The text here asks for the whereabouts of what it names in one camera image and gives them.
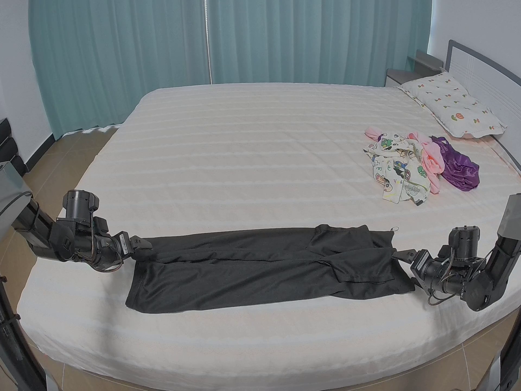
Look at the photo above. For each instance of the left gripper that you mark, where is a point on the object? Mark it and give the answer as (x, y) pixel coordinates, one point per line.
(122, 246)

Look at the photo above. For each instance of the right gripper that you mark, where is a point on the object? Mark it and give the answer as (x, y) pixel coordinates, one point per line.
(424, 270)

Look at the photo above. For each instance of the black trousers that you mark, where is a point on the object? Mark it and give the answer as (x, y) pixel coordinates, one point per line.
(244, 267)

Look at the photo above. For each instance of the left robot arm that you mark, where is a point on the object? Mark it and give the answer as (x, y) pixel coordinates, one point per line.
(38, 230)

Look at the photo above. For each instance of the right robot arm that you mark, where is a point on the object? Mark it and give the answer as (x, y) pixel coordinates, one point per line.
(484, 283)

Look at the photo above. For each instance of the bed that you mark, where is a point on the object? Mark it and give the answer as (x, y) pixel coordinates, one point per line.
(244, 157)

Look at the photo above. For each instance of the purple garment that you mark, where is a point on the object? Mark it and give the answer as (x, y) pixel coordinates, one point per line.
(460, 167)

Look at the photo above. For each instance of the white printed pillow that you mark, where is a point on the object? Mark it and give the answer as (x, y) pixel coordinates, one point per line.
(451, 100)

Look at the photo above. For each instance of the black chair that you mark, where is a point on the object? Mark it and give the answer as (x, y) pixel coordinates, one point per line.
(8, 147)

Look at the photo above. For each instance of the grey bedside table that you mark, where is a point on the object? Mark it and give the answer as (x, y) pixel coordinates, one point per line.
(401, 75)

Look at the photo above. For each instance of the blue-green curtain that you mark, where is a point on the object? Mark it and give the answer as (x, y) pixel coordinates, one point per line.
(317, 27)
(122, 47)

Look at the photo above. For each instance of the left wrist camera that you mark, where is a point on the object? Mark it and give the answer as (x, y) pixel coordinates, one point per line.
(100, 225)

